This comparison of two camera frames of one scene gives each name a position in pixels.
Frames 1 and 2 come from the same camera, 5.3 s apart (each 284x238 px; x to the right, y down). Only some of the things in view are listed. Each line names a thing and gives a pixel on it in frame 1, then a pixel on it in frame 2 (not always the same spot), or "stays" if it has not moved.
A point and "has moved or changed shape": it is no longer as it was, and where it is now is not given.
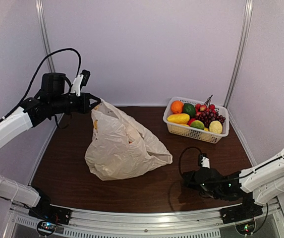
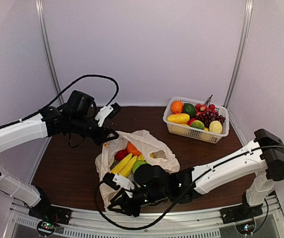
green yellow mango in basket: x=197 y=124 stays
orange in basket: x=177 y=106 stays
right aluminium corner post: x=240 y=54 stays
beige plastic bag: x=119 y=148 has moved or changed shape
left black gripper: x=85 y=106 to x=102 y=135
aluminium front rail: x=203 y=224 stays
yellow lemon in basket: x=215 y=127 stays
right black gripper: x=189 y=183 to x=129 y=209
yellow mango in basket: x=179 y=118 stays
